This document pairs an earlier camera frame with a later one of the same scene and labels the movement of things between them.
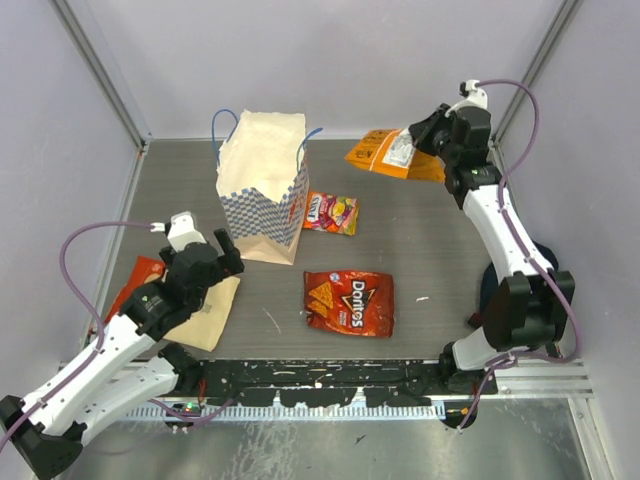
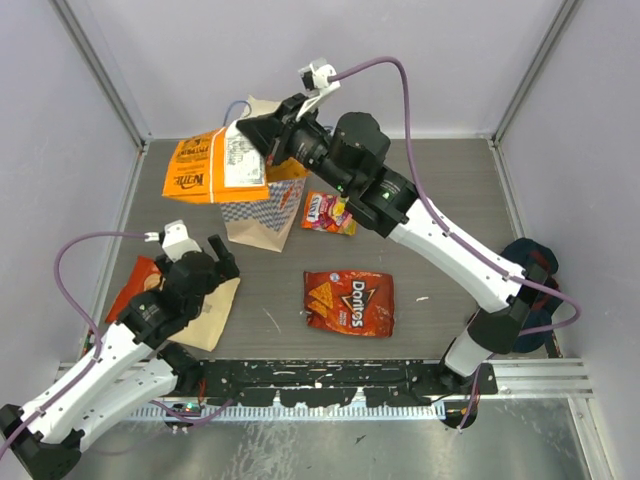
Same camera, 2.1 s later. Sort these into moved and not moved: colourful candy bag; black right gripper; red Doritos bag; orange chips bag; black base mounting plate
Moved: black right gripper; orange chips bag
Not moved: black base mounting plate; red Doritos bag; colourful candy bag
